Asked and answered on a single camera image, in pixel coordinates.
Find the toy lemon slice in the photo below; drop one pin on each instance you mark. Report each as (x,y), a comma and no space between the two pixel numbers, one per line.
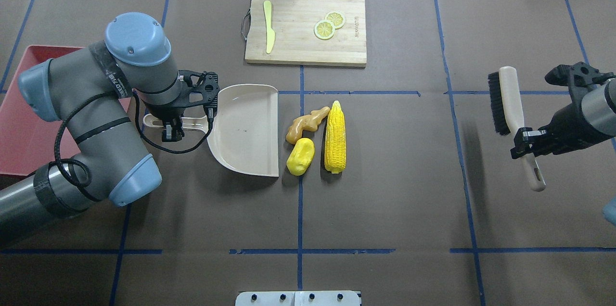
(324,29)
(336,18)

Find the yellow plastic toy knife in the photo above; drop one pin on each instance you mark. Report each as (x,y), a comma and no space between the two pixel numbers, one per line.
(270,33)

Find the yellow toy corn cob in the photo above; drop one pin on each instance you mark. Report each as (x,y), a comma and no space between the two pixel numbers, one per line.
(335,149)

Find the pink plastic bin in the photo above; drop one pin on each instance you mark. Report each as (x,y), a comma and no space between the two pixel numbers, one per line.
(29,123)

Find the toy lemon slice upper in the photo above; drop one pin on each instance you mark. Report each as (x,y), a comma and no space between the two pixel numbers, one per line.
(336,18)

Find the beige hand brush black bristles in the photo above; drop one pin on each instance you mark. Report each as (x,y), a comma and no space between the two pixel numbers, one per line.
(508,117)

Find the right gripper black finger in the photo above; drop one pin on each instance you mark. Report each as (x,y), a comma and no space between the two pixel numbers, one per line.
(519,151)
(527,136)

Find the yellow toy potato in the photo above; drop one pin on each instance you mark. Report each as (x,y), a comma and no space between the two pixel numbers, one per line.
(301,157)

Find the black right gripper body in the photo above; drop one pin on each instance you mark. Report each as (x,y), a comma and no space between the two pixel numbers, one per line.
(569,126)

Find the wooden cutting board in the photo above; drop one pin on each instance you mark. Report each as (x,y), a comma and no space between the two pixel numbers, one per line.
(296,44)

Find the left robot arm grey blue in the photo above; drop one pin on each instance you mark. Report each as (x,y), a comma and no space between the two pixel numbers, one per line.
(136,55)

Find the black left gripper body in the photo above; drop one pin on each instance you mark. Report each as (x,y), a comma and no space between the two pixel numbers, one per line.
(169,115)

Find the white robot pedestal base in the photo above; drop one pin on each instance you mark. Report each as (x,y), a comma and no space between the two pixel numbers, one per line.
(299,298)

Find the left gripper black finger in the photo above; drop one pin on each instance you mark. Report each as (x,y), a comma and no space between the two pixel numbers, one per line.
(172,132)

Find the toy lemon slice lower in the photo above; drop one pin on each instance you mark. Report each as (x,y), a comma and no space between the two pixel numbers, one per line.
(324,29)

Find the beige plastic dustpan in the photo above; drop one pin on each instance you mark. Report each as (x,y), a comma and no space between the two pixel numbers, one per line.
(245,137)

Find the tan toy ginger root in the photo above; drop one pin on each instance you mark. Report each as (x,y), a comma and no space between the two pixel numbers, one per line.
(303,123)

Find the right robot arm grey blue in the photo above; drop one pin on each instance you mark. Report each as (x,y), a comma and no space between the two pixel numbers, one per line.
(589,119)

